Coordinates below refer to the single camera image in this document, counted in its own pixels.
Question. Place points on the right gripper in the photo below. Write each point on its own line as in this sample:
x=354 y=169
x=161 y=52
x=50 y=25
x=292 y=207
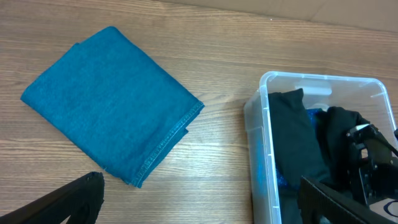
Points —
x=372 y=165

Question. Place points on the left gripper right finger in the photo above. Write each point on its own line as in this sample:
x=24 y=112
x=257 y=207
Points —
x=318 y=202

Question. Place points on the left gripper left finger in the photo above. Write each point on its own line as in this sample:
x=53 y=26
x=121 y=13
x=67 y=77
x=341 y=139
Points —
x=79 y=201

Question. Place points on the large black cloth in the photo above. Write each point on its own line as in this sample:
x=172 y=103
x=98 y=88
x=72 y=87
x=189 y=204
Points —
x=288 y=195

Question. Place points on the blue denim cloth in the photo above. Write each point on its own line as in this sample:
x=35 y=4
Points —
x=115 y=103

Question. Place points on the clear plastic storage bin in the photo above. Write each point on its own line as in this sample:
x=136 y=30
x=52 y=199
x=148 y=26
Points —
x=368 y=96

